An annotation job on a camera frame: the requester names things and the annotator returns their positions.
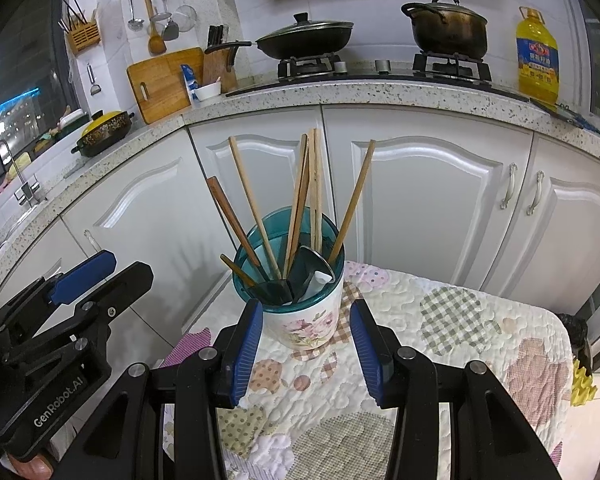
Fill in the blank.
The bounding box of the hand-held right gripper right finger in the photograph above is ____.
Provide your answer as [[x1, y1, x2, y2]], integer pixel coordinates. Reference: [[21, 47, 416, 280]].
[[349, 298, 563, 480]]

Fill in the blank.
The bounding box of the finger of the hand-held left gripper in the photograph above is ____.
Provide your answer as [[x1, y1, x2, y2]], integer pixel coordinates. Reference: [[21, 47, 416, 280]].
[[2, 261, 154, 376], [0, 250, 117, 341]]

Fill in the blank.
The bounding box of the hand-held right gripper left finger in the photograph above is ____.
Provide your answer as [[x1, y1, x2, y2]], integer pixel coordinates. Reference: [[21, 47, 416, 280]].
[[45, 298, 265, 480]]

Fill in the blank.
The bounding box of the floral utensil holder teal rim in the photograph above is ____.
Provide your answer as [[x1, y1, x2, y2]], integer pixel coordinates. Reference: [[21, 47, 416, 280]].
[[232, 210, 347, 351]]

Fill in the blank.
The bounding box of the white ceramic spoon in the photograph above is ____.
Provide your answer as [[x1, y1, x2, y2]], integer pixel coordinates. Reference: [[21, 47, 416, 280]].
[[305, 270, 333, 298]]

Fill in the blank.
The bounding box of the metal spoon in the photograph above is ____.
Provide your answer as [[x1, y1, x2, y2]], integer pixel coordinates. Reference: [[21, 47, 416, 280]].
[[287, 246, 336, 306]]

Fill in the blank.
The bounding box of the steel fork brown handle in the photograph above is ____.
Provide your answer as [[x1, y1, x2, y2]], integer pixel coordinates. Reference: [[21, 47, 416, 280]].
[[206, 176, 271, 283]]

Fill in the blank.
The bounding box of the wooden chopstick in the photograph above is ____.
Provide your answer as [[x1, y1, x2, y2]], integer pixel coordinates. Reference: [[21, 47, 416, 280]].
[[327, 139, 377, 265], [282, 133, 309, 278], [307, 129, 318, 256], [228, 136, 283, 281]]

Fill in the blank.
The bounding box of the person's left hand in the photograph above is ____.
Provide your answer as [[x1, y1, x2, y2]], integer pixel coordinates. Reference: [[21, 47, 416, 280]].
[[2, 452, 56, 479]]

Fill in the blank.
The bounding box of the white cabinet door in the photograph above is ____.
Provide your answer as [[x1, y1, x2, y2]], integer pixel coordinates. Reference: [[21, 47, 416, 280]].
[[500, 132, 600, 316], [187, 105, 331, 271], [322, 105, 533, 301], [60, 127, 241, 341]]

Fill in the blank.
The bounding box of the quilted patchwork cloth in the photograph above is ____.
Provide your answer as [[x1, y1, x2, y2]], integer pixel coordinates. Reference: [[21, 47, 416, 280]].
[[160, 260, 586, 480]]

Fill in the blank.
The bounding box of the metal sink faucet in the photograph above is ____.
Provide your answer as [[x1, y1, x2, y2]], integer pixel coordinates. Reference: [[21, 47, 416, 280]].
[[0, 140, 43, 208]]

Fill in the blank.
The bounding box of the yellow and black casserole pot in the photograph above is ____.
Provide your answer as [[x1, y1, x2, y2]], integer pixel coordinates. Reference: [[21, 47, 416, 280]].
[[71, 110, 136, 157]]

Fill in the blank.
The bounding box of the dark window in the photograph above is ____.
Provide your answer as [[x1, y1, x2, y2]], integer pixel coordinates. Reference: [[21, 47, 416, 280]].
[[0, 0, 83, 186]]

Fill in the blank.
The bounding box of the wooden cutting board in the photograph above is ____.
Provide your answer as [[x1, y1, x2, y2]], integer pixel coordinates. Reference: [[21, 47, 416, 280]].
[[126, 47, 205, 125]]

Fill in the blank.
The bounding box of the black object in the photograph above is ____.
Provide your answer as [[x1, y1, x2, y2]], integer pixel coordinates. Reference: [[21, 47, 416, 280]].
[[555, 312, 591, 361]]

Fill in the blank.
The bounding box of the blue and white packet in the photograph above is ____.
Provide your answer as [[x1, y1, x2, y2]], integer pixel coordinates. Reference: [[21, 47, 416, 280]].
[[181, 64, 201, 106]]

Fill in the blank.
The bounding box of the yellow ridged object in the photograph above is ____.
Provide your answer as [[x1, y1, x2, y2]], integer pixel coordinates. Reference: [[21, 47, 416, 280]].
[[570, 357, 598, 407]]

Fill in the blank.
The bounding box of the wooden knife block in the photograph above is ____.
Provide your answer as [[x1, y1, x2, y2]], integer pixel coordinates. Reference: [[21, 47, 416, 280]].
[[202, 25, 238, 93]]

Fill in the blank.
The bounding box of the hanging wooden spatula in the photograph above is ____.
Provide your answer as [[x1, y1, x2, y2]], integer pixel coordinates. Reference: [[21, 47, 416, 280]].
[[144, 0, 167, 56]]

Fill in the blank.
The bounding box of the hanging metal ladle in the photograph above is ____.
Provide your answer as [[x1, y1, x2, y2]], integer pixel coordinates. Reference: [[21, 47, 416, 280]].
[[126, 0, 145, 31]]

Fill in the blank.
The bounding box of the black gas stove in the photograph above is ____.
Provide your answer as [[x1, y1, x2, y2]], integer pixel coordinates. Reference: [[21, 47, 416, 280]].
[[225, 52, 531, 97]]

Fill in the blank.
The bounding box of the hanging mesh strainer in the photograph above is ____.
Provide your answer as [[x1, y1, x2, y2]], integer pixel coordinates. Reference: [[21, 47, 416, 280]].
[[170, 0, 198, 28]]

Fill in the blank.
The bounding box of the black wok with lid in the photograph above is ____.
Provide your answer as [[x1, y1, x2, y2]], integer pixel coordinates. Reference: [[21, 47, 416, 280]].
[[205, 12, 355, 60]]

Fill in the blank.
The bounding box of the dark stockpot with lid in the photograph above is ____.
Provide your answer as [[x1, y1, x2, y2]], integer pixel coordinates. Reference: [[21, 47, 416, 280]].
[[401, 0, 488, 58]]

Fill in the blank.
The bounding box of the yellow cooking oil bottle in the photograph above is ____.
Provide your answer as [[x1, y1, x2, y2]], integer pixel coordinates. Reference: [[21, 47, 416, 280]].
[[516, 6, 561, 103]]

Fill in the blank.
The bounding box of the wooden wall chopstick holder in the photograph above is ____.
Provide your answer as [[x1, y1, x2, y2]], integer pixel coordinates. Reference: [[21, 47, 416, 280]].
[[57, 0, 101, 56]]

